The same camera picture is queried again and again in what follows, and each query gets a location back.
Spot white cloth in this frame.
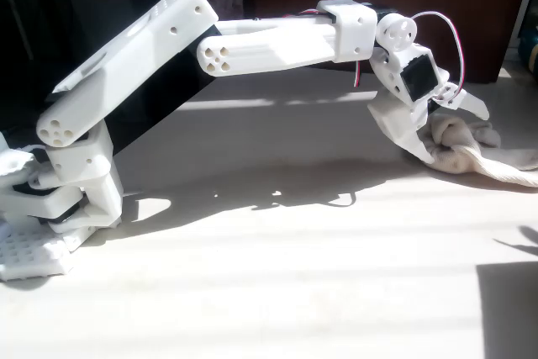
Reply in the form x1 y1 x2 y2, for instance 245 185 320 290
418 120 538 188

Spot teal round object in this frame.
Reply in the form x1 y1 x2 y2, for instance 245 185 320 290
517 9 538 68

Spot white frame strip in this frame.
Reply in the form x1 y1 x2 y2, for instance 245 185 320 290
504 0 538 61

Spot white perforated base plate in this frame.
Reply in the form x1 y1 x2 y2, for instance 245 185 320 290
0 219 75 282

